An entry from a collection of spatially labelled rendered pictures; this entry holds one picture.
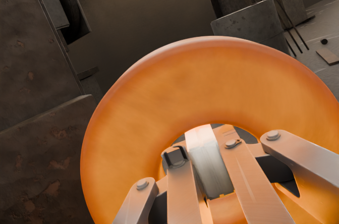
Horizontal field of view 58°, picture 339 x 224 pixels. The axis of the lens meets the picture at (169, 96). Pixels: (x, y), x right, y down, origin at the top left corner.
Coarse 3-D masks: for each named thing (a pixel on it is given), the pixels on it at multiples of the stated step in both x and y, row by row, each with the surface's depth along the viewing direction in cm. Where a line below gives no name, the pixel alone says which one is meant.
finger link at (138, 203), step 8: (136, 184) 14; (144, 184) 14; (152, 184) 14; (136, 192) 13; (144, 192) 13; (152, 192) 13; (128, 200) 13; (136, 200) 13; (144, 200) 13; (152, 200) 13; (120, 208) 13; (128, 208) 12; (136, 208) 12; (144, 208) 12; (120, 216) 12; (128, 216) 12; (136, 216) 12; (144, 216) 12
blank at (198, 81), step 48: (192, 48) 15; (240, 48) 15; (144, 96) 16; (192, 96) 16; (240, 96) 16; (288, 96) 16; (96, 144) 17; (144, 144) 17; (336, 144) 17; (96, 192) 17
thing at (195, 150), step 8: (192, 136) 16; (192, 144) 15; (200, 144) 15; (192, 152) 15; (200, 152) 15; (192, 160) 15; (200, 160) 15; (200, 168) 15; (208, 168) 15; (200, 176) 15; (208, 176) 15; (208, 184) 15; (216, 184) 15; (208, 192) 15; (216, 192) 15
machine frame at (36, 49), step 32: (0, 0) 49; (32, 0) 51; (0, 32) 48; (32, 32) 51; (0, 64) 48; (32, 64) 51; (64, 64) 53; (0, 96) 48; (32, 96) 50; (64, 96) 53; (0, 128) 48; (32, 128) 45; (64, 128) 48; (0, 160) 43; (32, 160) 45; (64, 160) 47; (0, 192) 43; (32, 192) 45; (64, 192) 47
